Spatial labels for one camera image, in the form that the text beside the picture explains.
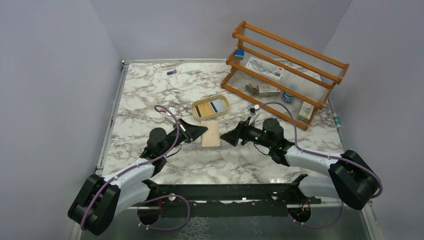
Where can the beige card holder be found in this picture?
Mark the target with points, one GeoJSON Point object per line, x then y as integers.
{"type": "Point", "coordinates": [210, 138]}

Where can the yellow card with black stripe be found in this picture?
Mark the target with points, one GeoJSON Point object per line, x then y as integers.
{"type": "Point", "coordinates": [203, 110]}

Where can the orange wooden shelf rack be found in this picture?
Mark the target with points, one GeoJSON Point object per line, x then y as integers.
{"type": "Point", "coordinates": [308, 75]}

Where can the small grey box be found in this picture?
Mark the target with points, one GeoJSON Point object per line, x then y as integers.
{"type": "Point", "coordinates": [267, 90]}

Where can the green white small box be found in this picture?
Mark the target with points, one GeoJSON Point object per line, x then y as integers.
{"type": "Point", "coordinates": [306, 111]}

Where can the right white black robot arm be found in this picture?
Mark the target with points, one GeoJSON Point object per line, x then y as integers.
{"type": "Point", "coordinates": [345, 176]}

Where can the grey card in tray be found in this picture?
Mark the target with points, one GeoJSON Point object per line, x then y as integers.
{"type": "Point", "coordinates": [218, 105]}

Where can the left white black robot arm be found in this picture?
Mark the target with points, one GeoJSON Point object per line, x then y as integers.
{"type": "Point", "coordinates": [100, 199]}

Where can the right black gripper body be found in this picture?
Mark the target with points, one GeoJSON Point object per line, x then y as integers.
{"type": "Point", "coordinates": [243, 133]}

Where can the metal binder clip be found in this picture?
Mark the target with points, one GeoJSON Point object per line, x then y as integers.
{"type": "Point", "coordinates": [251, 89]}

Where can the clear printed packet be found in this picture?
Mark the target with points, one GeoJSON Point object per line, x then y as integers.
{"type": "Point", "coordinates": [265, 68]}

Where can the green white tube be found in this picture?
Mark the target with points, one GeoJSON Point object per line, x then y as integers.
{"type": "Point", "coordinates": [336, 120]}

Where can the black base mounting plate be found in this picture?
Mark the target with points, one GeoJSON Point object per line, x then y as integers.
{"type": "Point", "coordinates": [225, 200]}

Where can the beige oval tray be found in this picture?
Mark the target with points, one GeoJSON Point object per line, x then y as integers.
{"type": "Point", "coordinates": [209, 99]}

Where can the blue grey eraser block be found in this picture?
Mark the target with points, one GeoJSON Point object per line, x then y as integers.
{"type": "Point", "coordinates": [239, 54]}

